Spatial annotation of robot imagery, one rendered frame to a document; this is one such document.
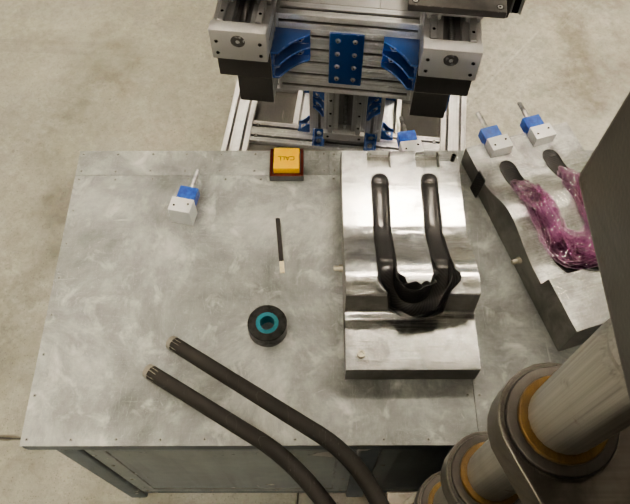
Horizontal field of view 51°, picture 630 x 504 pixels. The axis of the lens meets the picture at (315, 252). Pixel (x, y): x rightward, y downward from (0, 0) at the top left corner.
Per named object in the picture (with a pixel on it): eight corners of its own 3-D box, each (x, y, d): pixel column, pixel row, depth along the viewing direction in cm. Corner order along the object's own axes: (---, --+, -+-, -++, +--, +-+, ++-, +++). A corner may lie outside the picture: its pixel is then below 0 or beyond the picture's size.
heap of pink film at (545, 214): (500, 183, 149) (509, 162, 142) (572, 163, 151) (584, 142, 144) (554, 282, 137) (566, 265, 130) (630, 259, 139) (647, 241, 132)
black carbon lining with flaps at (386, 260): (368, 178, 148) (371, 152, 140) (440, 178, 148) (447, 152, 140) (375, 323, 131) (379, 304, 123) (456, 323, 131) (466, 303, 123)
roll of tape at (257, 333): (260, 354, 136) (258, 348, 133) (242, 322, 139) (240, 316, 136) (294, 335, 138) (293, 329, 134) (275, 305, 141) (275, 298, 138)
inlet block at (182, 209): (189, 175, 157) (185, 161, 152) (209, 179, 156) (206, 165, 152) (171, 221, 151) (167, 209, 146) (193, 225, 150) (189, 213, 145)
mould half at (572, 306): (460, 161, 159) (470, 132, 149) (559, 136, 162) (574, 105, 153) (558, 351, 136) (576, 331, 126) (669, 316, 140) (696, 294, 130)
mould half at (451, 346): (339, 174, 157) (341, 138, 145) (449, 174, 157) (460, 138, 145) (344, 379, 133) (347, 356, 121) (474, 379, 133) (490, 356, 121)
